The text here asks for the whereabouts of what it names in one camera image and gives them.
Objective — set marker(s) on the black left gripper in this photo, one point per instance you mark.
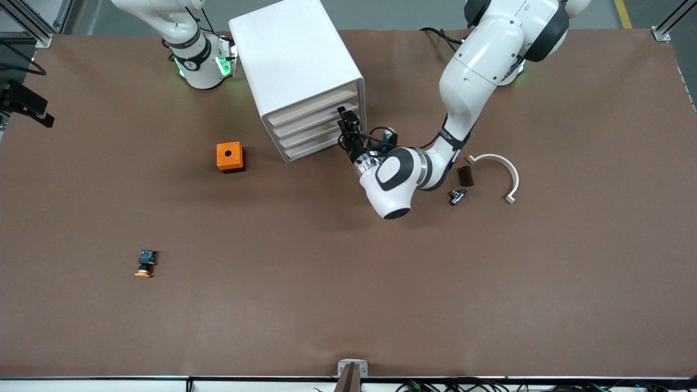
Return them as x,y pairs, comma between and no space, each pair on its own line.
354,146

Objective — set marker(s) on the white cabinet drawer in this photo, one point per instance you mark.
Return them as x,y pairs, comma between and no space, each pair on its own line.
310,133
310,109
313,121
313,147

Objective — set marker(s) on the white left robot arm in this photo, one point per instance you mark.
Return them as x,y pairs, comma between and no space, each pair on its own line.
474,71

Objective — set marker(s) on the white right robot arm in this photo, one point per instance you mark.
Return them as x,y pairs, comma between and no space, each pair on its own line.
196,60

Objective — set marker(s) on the white drawer cabinet housing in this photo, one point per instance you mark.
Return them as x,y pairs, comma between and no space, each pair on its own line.
294,54

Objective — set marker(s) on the small orange-capped push button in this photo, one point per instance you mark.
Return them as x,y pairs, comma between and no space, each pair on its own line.
145,262

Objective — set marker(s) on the orange box with hole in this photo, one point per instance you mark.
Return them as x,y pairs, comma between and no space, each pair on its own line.
228,155

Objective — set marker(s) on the dark brown cylinder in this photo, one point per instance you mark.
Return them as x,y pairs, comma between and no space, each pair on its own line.
465,176

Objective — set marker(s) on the chrome metal tee fitting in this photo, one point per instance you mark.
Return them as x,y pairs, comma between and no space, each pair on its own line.
456,197

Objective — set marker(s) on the black device on stand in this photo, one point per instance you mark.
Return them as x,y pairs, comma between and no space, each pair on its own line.
24,103

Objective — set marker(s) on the grey metal mounting bracket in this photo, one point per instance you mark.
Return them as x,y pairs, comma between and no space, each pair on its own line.
364,369

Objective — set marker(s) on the dark camera mount pole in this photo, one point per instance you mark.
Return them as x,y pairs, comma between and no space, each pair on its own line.
348,381

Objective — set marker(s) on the aluminium frame post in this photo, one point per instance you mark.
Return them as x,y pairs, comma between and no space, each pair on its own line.
660,34
34,26

